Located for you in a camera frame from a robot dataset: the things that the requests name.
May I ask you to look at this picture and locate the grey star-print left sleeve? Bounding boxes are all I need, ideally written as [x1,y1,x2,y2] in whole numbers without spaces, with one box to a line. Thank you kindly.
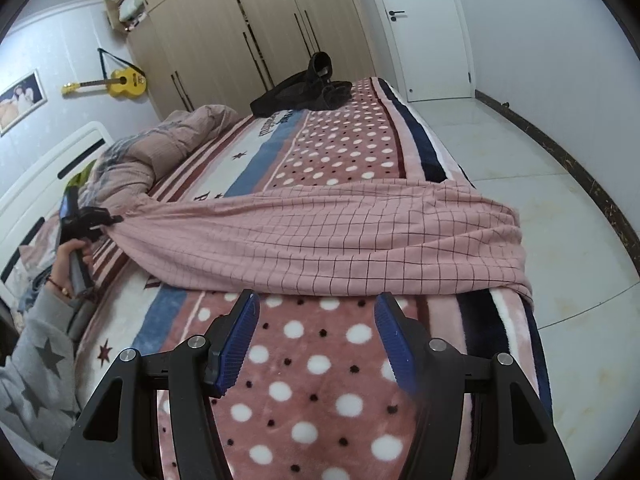
[1,288,79,479]

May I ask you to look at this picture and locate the white door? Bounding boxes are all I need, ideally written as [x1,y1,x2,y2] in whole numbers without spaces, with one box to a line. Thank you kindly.
[382,0,472,102]

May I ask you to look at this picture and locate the green pillow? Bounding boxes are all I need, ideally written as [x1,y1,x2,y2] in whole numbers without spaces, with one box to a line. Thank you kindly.
[65,159,96,190]

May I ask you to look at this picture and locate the framed wall photo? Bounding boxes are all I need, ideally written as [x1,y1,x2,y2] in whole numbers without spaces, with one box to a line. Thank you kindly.
[0,70,47,134]

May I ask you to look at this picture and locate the left hand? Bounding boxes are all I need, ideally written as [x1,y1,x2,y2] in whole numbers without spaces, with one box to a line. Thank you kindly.
[46,240,93,301]

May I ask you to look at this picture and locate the yellow ukulele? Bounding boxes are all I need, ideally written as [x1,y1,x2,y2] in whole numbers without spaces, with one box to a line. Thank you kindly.
[61,48,148,99]

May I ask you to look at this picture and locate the beige wardrobe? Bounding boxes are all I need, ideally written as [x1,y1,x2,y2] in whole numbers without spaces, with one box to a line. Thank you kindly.
[122,0,375,118]

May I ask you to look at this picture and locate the black clothing pile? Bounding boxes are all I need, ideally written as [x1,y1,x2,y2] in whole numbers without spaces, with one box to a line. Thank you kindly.
[250,51,352,118]

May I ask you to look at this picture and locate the pink checked pants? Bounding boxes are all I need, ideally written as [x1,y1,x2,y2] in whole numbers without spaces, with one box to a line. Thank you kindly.
[107,179,532,297]

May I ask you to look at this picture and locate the striped dotted bed blanket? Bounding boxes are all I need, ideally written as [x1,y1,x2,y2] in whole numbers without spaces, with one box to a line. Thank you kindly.
[75,77,550,479]

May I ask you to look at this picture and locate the pink ribbed duvet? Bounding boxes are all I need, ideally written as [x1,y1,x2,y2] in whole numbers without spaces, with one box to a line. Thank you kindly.
[79,104,241,214]

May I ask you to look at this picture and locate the open wall shelf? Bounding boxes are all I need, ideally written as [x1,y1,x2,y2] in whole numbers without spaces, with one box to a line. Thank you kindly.
[104,0,148,35]

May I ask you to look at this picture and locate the white headboard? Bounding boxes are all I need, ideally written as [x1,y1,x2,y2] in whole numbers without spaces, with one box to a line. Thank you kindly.
[1,122,113,309]

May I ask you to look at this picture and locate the red wrist bracelet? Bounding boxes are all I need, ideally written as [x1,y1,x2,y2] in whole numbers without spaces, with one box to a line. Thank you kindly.
[45,276,73,299]

